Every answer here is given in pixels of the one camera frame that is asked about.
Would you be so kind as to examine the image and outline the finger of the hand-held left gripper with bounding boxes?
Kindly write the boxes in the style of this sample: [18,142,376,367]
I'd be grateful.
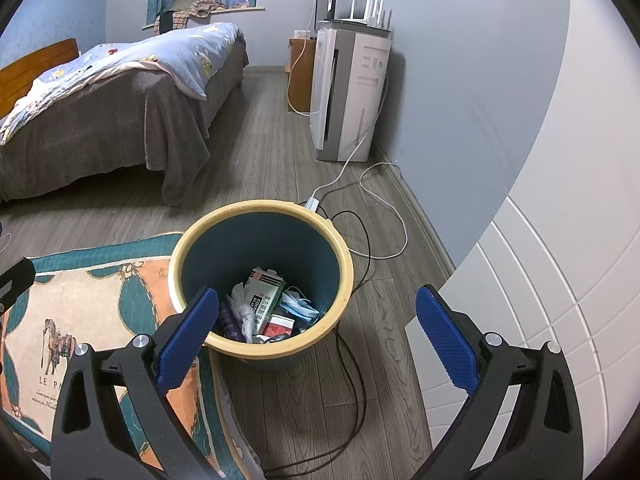
[0,257,37,318]

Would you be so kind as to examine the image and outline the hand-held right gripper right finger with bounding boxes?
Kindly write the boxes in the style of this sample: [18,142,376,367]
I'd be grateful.
[400,285,586,480]

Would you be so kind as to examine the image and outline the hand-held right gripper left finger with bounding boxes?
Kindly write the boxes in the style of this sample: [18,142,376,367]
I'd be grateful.
[50,287,221,480]

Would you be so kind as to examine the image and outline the white tissue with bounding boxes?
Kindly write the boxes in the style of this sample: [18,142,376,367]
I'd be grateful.
[227,282,261,345]

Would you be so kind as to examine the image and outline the green medicine box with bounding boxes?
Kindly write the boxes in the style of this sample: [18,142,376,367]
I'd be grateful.
[242,267,286,333]

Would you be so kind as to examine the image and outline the blue face mask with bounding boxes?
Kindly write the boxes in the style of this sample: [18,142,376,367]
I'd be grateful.
[280,286,321,333]

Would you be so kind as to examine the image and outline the teal bin with yellow rim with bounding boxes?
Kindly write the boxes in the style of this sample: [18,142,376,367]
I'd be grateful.
[168,200,355,372]

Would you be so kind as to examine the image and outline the teal and orange printed mat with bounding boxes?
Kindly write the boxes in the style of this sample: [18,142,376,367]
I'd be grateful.
[0,232,261,480]

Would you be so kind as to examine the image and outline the white panelled door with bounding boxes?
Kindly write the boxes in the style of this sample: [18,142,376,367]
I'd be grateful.
[404,195,640,480]

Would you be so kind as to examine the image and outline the bed with grey bedspread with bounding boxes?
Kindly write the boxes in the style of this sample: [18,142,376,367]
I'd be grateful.
[0,25,250,207]

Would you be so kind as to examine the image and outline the wooden headboard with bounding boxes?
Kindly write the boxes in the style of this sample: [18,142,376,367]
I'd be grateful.
[0,38,81,121]

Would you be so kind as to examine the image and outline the white air purifier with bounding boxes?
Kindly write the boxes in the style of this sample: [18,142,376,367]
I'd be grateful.
[309,20,392,163]

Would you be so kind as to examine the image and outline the blue printed quilt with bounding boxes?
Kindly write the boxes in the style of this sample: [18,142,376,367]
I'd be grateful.
[0,22,246,146]

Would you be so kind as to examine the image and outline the wooden cabinet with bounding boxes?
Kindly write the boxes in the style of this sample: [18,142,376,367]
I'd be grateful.
[287,30,318,113]

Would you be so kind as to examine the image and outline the clothes on windowsill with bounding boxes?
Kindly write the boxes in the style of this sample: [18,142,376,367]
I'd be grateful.
[155,0,226,36]

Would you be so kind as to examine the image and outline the white router with antennas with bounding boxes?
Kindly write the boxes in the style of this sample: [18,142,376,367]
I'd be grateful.
[332,0,393,36]

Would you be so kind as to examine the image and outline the black cable on floor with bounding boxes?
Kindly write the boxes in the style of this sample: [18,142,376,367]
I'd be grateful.
[262,210,373,478]

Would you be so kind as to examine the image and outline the white power cable on floor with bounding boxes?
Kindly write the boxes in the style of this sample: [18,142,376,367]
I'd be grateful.
[300,70,408,261]

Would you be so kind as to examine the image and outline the white cable at cabinet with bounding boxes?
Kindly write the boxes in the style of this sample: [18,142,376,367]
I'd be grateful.
[286,0,321,116]

